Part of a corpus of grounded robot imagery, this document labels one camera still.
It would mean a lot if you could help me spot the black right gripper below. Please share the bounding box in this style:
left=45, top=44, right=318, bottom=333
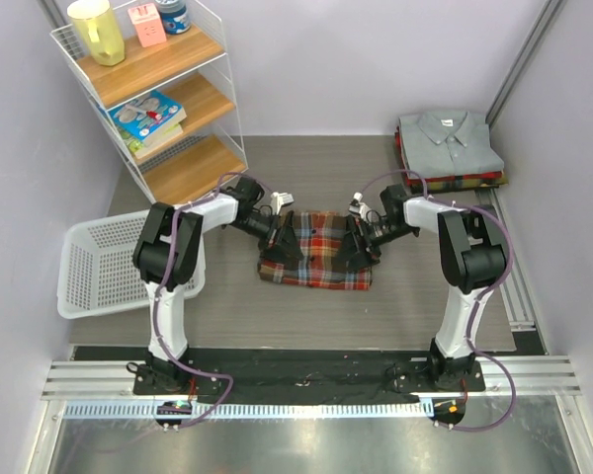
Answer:
left=333, top=215, right=416, bottom=274

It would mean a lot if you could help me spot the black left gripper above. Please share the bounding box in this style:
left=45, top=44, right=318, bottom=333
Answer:
left=232, top=210, right=302, bottom=267

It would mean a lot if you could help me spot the brown red plaid shirt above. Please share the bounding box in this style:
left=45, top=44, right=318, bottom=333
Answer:
left=258, top=211, right=373, bottom=290

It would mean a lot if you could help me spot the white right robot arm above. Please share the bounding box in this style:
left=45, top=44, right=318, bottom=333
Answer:
left=335, top=185, right=512, bottom=390

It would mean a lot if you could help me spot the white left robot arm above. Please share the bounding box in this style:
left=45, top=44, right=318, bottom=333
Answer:
left=127, top=173, right=303, bottom=395

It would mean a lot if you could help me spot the folded grey shirt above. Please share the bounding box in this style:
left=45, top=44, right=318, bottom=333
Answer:
left=398, top=110, right=504, bottom=179

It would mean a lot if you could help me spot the green book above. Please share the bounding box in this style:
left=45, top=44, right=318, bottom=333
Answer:
left=116, top=124, right=183, bottom=160

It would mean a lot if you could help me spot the white plastic basket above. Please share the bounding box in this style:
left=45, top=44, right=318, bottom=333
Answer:
left=57, top=202, right=211, bottom=337

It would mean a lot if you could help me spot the blue book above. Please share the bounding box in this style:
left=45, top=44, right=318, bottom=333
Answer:
left=110, top=90, right=187, bottom=139

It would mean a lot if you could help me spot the blue white jar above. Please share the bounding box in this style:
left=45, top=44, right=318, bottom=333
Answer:
left=154, top=0, right=191, bottom=35

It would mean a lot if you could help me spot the pink box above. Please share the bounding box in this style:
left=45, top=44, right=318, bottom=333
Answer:
left=127, top=3, right=167, bottom=47

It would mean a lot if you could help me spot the yellow pitcher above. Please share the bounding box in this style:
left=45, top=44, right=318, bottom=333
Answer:
left=67, top=0, right=126, bottom=67

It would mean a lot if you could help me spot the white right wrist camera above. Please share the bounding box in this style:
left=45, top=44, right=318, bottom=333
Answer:
left=349, top=192, right=371, bottom=220

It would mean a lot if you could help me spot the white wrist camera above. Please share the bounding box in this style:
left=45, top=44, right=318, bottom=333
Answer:
left=349, top=192, right=371, bottom=220
left=270, top=192, right=294, bottom=215

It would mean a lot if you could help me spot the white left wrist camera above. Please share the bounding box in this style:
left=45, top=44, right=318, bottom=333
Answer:
left=270, top=192, right=294, bottom=215

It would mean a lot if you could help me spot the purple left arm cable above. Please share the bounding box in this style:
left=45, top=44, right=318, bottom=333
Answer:
left=152, top=171, right=278, bottom=427

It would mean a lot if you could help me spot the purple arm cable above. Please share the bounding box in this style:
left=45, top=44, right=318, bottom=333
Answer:
left=359, top=170, right=518, bottom=434
left=152, top=171, right=278, bottom=427

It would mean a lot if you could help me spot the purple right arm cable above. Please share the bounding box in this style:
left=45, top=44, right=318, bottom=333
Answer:
left=359, top=170, right=518, bottom=434

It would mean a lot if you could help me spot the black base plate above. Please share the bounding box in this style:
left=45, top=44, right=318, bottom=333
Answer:
left=126, top=349, right=486, bottom=406

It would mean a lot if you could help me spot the white wire wooden shelf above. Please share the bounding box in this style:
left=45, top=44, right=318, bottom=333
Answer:
left=50, top=1, right=248, bottom=204

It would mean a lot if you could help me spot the white slotted cable duct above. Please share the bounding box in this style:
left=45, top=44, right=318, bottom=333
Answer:
left=63, top=399, right=434, bottom=421

